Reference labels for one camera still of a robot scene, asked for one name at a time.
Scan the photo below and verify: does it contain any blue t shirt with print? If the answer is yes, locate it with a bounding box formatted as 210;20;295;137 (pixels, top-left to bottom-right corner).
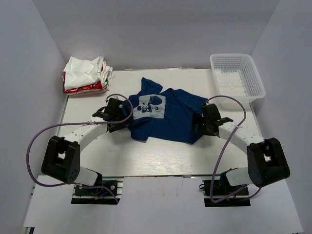
128;78;207;144

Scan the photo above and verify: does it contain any white and red t shirt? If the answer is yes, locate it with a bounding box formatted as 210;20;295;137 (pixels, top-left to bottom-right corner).
62;57;113;96

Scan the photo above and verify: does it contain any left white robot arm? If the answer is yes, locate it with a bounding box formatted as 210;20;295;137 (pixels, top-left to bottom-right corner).
41;97;133;195

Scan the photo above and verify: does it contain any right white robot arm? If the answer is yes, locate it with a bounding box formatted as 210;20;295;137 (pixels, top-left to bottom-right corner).
192;104;291;195

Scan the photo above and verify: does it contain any white perforated plastic basket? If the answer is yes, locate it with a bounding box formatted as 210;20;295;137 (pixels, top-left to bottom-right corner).
210;54;266;104

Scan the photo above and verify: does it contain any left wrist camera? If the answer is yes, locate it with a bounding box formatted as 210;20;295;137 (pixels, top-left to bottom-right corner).
105;95;119;102

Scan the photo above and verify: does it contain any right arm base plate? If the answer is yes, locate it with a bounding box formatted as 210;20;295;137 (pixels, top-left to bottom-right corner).
198;180;251;207

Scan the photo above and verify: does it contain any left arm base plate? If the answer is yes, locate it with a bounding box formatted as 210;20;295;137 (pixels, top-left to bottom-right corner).
71;177;123;205

